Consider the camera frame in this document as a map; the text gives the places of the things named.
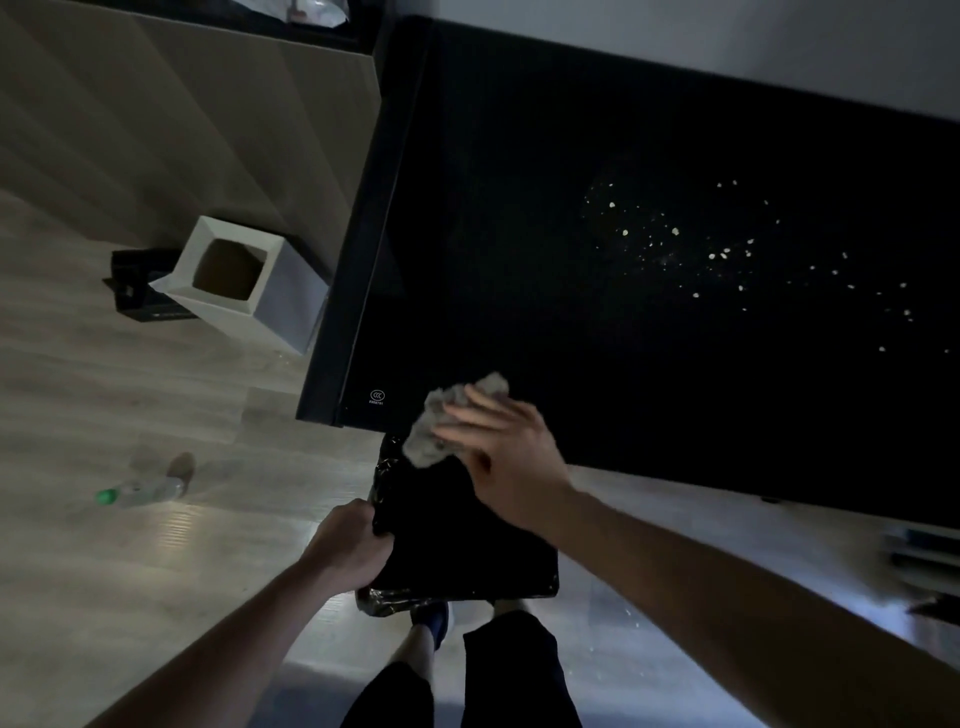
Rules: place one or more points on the person's right thumb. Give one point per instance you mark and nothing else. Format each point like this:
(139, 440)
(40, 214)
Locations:
(480, 463)

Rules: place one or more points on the person's left forearm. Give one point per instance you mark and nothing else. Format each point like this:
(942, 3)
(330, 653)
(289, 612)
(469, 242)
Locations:
(225, 660)

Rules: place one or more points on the white plastic bag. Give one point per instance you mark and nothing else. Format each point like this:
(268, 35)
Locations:
(315, 10)

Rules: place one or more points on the black shorts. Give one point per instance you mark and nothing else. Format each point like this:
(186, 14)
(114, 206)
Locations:
(510, 675)

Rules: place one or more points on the person's left hand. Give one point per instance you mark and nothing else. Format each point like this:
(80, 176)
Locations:
(341, 547)

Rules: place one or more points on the person's right hand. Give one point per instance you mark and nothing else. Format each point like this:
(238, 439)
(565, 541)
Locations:
(521, 472)

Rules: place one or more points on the person's right middle finger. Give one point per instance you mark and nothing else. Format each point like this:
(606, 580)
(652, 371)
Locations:
(480, 415)

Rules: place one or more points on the person's leg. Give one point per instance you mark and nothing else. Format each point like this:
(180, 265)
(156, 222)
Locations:
(416, 656)

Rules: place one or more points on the white square waste bin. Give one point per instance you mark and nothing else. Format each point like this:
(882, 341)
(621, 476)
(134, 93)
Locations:
(277, 292)

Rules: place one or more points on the scatter of pale crumbs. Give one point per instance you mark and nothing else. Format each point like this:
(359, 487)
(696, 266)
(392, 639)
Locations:
(720, 255)

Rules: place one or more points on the grey cloth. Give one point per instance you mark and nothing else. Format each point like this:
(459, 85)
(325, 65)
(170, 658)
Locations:
(429, 439)

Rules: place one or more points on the black box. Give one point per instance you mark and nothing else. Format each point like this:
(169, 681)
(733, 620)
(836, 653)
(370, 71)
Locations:
(131, 289)

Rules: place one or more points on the blue shoe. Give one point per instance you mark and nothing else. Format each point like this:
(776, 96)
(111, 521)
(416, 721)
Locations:
(431, 619)

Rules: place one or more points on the person's right forearm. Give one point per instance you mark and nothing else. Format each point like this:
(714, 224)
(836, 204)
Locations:
(735, 615)

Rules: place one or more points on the person's left fingers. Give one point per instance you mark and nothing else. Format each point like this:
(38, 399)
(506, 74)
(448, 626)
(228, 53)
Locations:
(375, 551)

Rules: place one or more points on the black bin with bag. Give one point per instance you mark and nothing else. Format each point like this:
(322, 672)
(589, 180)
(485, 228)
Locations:
(457, 540)

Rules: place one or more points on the clear bottle with green cap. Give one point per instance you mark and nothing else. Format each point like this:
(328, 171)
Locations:
(146, 493)

